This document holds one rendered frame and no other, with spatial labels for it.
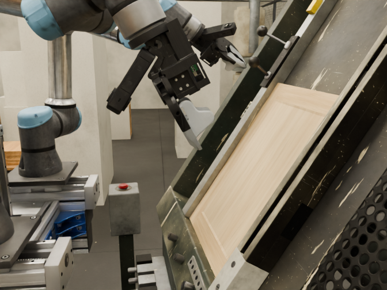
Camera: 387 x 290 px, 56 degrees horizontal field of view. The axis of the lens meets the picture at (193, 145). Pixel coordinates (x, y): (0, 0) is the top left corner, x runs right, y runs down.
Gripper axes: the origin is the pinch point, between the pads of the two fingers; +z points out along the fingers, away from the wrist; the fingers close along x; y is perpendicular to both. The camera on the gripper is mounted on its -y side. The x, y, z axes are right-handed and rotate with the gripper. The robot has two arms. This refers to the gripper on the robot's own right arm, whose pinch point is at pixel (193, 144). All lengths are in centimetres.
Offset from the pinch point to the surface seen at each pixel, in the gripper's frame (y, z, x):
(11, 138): -229, -2, 442
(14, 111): -204, -32, 442
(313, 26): 52, 1, 62
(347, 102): 32.6, 11.0, 12.1
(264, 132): 20, 21, 48
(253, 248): 0.4, 29.5, 8.4
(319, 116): 31.0, 16.8, 27.1
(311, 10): 54, -4, 63
